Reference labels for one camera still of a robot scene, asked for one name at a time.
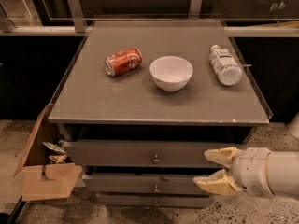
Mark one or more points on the white bowl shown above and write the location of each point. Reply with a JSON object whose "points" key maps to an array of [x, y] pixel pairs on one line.
{"points": [[171, 73]]}

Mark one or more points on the grey top drawer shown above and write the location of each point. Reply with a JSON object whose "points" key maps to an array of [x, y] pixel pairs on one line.
{"points": [[165, 154]]}

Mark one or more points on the red soda can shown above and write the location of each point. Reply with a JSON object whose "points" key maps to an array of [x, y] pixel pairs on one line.
{"points": [[122, 62]]}

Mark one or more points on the metal bracket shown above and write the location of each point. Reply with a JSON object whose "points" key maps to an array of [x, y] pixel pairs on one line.
{"points": [[195, 9], [77, 16]]}

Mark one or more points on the grey drawer cabinet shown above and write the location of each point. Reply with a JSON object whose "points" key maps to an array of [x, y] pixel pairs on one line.
{"points": [[141, 104]]}

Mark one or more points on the crumpled tan paper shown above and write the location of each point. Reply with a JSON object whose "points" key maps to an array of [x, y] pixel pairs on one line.
{"points": [[58, 159]]}

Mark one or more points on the grey drawer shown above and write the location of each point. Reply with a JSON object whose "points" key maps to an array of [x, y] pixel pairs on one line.
{"points": [[176, 201], [145, 184], [165, 154]]}

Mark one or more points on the clear plastic water bottle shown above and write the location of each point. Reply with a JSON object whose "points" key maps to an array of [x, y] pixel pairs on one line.
{"points": [[227, 70]]}

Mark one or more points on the right metal bracket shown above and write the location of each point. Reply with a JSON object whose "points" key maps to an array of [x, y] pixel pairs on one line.
{"points": [[195, 9]]}

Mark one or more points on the crumpled green wrapper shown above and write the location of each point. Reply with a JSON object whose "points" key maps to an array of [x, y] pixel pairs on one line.
{"points": [[58, 148]]}

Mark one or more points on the grey bottom drawer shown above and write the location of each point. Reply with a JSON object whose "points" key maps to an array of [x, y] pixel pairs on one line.
{"points": [[176, 201]]}

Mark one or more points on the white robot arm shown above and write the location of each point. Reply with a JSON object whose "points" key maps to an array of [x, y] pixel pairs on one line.
{"points": [[282, 173]]}

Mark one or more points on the grey middle drawer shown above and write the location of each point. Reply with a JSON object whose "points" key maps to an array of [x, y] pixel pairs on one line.
{"points": [[145, 184]]}

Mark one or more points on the cardboard box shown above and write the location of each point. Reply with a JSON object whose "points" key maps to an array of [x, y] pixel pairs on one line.
{"points": [[40, 179]]}

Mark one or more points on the left metal bracket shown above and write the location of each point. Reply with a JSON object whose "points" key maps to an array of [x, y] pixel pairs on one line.
{"points": [[77, 16]]}

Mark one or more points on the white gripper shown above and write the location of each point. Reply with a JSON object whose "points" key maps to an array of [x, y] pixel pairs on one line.
{"points": [[251, 171]]}

